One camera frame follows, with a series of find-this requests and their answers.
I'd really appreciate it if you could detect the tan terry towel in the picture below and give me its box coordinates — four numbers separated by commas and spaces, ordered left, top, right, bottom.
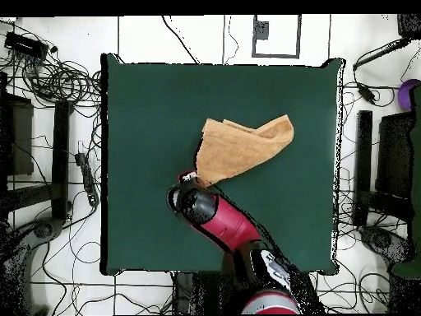
195, 114, 294, 188

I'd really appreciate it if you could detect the dark green table cloth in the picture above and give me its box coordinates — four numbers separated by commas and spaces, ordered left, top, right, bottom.
99, 52, 346, 277

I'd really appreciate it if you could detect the black power strip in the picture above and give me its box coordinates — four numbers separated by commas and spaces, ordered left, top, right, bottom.
74, 151, 100, 207

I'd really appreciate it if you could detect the grey tripod base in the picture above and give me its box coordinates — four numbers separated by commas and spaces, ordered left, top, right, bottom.
0, 216, 65, 316
358, 225, 414, 264

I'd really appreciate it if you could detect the small grey box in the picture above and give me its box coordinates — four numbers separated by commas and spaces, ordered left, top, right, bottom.
253, 20, 270, 40

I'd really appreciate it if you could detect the black power adapter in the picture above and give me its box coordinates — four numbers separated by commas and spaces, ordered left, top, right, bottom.
356, 81, 377, 105

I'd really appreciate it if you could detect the black rod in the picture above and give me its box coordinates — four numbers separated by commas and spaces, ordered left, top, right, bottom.
352, 35, 415, 72

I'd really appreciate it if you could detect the dark green object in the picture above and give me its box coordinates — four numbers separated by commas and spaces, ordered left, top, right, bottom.
391, 85, 421, 281

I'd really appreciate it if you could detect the purple ball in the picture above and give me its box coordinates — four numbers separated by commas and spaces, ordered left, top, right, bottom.
396, 78, 421, 112

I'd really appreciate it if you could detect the black corner box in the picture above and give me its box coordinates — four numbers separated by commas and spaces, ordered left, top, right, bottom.
396, 13, 421, 37

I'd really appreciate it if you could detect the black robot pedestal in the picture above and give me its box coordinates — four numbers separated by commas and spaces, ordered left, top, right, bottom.
172, 271, 246, 315

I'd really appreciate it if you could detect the black stand frame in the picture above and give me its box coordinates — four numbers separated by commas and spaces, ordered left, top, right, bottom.
352, 109, 416, 228
0, 70, 75, 225

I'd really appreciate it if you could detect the long black cable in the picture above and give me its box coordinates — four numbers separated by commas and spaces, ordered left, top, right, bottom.
160, 15, 201, 65

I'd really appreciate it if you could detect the grey square floor frame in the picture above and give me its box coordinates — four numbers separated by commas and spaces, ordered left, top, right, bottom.
252, 14, 302, 59

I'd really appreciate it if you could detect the tangle of black cables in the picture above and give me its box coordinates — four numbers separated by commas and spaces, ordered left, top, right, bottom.
0, 19, 103, 111

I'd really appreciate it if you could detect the black network switch box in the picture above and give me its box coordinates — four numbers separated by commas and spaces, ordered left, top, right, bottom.
3, 30, 50, 60

